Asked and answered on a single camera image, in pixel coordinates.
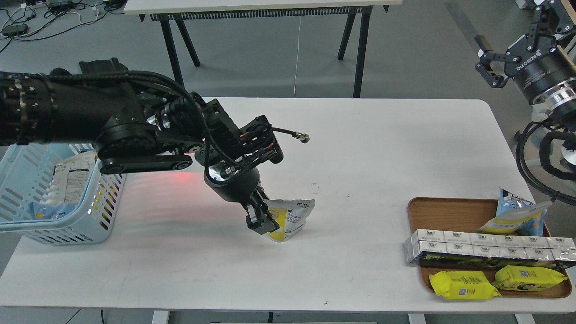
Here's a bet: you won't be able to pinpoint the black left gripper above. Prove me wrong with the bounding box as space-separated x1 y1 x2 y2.
204 168 280 234

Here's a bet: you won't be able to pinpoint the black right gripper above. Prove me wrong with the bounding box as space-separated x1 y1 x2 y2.
474 0 576 105

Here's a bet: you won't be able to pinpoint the yellow nut snack pouch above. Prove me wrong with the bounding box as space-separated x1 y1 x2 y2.
265 199 315 242

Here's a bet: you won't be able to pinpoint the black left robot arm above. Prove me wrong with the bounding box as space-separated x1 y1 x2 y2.
1 58 310 234

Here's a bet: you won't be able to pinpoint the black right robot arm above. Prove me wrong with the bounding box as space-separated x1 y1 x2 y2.
474 0 576 205

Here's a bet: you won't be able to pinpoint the blue and yellow snack bag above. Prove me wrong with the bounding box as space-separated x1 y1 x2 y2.
475 187 555 237

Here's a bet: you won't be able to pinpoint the silver boxed snack multipack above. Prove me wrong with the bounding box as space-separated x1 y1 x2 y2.
403 229 576 270

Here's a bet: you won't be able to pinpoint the white snack bag in basket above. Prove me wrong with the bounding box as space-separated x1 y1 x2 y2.
43 150 97 205

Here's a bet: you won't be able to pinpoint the light blue plastic basket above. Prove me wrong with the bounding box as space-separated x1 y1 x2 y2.
0 144 127 245

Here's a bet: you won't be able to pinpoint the yellow snack pack left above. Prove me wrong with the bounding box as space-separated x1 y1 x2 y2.
428 271 501 300

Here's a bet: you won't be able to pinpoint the yellow snack pack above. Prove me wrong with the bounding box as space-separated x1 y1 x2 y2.
491 265 568 293
428 271 501 300

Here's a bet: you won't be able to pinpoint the blue snack bag in basket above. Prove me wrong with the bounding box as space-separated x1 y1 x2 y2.
28 202 76 220

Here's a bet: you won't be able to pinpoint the yellow snack pack right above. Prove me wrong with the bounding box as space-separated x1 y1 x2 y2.
491 265 568 293

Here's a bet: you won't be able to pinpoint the brown wooden tray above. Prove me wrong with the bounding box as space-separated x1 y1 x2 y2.
407 197 573 299

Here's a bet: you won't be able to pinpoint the black legged background table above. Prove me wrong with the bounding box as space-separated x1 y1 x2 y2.
122 0 401 99

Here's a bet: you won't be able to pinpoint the white hanging cable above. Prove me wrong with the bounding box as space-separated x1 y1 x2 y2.
294 16 302 98

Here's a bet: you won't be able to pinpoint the black floor cables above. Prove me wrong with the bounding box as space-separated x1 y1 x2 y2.
0 0 126 51

